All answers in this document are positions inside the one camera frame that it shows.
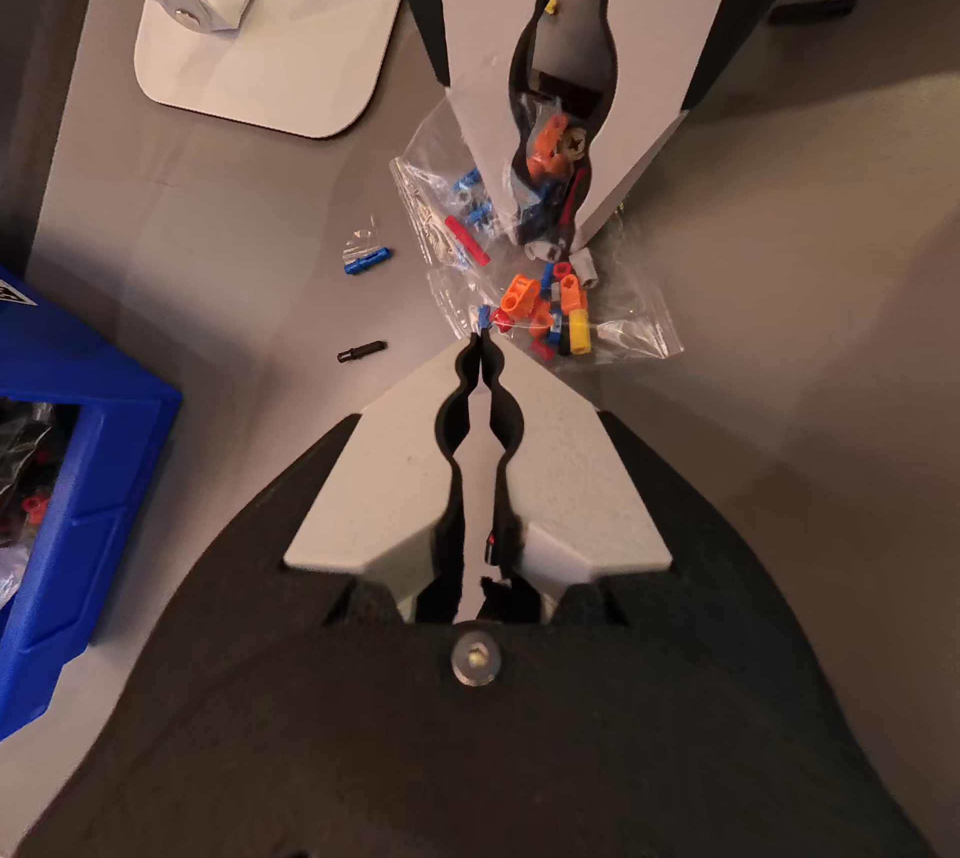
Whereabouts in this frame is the blue plastic bin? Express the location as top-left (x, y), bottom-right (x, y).
top-left (0, 264), bottom-right (185, 744)

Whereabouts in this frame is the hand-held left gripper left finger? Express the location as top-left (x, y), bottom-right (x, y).
top-left (282, 333), bottom-right (483, 623)

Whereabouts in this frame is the white stand base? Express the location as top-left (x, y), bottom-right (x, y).
top-left (133, 0), bottom-right (405, 141)

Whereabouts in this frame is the pile of lego part bags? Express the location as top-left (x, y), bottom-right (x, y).
top-left (0, 399), bottom-right (82, 608)

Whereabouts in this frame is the dark grey lego axle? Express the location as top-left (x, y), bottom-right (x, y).
top-left (768, 0), bottom-right (860, 24)

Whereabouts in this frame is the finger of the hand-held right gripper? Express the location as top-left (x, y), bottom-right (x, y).
top-left (571, 0), bottom-right (762, 253)
top-left (433, 0), bottom-right (561, 250)

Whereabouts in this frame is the bag of colourful lego pieces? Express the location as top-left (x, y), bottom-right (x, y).
top-left (388, 89), bottom-right (686, 369)

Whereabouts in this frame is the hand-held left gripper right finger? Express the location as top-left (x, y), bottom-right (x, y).
top-left (480, 332), bottom-right (675, 618)

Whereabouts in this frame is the clear plastic scrap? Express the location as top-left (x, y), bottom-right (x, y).
top-left (342, 215), bottom-right (381, 261)

